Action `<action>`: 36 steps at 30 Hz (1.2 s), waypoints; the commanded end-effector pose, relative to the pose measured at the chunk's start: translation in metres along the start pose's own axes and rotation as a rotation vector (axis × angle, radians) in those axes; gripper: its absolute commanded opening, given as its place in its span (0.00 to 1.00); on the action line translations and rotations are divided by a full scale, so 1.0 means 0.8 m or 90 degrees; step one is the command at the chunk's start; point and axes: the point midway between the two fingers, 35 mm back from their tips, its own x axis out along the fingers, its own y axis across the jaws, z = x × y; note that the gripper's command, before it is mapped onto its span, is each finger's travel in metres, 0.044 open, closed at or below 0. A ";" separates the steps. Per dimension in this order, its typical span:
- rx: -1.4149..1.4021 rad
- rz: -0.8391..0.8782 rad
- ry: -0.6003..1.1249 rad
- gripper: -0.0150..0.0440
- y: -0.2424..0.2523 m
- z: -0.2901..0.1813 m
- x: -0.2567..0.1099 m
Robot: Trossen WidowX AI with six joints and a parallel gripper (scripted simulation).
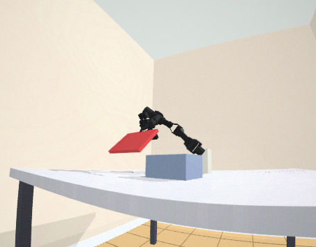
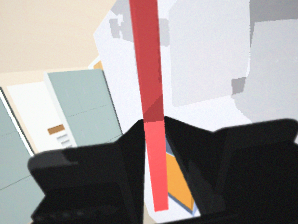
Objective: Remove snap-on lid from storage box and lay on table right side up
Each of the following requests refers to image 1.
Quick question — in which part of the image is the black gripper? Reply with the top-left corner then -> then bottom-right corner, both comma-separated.
138,112 -> 158,140

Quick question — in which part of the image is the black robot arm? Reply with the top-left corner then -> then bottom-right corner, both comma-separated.
142,106 -> 206,155

